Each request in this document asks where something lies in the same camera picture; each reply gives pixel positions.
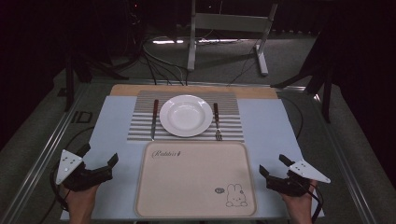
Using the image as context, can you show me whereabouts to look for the light blue table board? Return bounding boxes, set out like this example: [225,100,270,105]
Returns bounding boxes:
[60,95,325,222]

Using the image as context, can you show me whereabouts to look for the wooden table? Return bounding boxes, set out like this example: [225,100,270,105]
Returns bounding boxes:
[109,83,279,100]

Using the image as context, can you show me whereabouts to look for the grey striped placemat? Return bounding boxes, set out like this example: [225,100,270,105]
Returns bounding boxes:
[126,90,246,144]

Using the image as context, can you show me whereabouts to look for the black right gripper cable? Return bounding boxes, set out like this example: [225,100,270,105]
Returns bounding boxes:
[298,178,325,224]

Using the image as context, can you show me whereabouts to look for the beige placemat with rabbit print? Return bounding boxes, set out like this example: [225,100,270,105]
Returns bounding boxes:
[134,141,258,219]

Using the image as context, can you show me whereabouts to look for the person's right hand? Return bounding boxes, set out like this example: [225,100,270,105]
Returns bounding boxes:
[279,180,319,217]

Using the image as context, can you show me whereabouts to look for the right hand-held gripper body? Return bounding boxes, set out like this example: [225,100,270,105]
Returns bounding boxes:
[265,159,332,198]

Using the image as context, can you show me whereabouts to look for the person's left hand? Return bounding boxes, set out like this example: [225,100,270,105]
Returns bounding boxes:
[60,183,102,217]

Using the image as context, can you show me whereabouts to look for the black floor cables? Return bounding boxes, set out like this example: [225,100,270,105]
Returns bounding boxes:
[140,36,191,87]

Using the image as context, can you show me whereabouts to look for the fork with brown handle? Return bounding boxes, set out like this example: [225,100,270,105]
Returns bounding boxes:
[213,102,223,142]

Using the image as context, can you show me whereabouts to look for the black tripod stand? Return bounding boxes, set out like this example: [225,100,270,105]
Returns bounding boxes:
[63,46,130,113]
[270,8,339,124]

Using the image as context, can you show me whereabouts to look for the white plate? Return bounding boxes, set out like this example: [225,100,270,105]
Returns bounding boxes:
[159,94,214,138]

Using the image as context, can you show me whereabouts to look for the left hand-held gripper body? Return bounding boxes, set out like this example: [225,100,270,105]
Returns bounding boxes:
[55,149,114,192]

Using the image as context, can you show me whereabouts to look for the grey metal stand frame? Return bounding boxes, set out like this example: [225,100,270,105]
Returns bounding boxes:
[186,0,279,77]

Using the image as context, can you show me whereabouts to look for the knife with brown handle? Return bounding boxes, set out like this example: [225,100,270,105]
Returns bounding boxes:
[150,98,160,142]

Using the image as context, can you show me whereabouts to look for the black cable beside table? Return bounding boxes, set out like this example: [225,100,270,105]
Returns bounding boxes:
[278,95,304,141]

